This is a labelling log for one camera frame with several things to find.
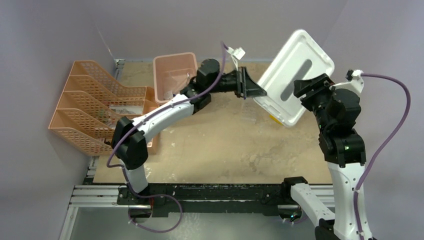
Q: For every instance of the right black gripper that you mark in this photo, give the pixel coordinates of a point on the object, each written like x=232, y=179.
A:
x=321, y=85

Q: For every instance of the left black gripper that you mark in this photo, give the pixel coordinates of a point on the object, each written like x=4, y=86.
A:
x=245, y=86

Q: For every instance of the white plastic tray lid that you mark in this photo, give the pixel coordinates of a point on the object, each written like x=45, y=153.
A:
x=300, y=58

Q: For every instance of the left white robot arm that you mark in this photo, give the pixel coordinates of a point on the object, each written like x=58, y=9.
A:
x=130, y=138

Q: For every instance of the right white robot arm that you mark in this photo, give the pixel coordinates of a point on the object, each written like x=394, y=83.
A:
x=336, y=107

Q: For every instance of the clear plastic tube rack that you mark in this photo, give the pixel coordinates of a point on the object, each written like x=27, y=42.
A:
x=248, y=111

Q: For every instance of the yellow test tube rack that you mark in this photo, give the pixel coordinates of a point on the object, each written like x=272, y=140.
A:
x=276, y=119

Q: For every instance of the pink plastic bin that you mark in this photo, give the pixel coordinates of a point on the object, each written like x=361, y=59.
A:
x=171, y=73

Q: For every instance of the orange mesh file rack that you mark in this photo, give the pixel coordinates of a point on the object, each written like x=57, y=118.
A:
x=83, y=116

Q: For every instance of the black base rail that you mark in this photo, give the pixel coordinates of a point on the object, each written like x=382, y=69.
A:
x=165, y=198

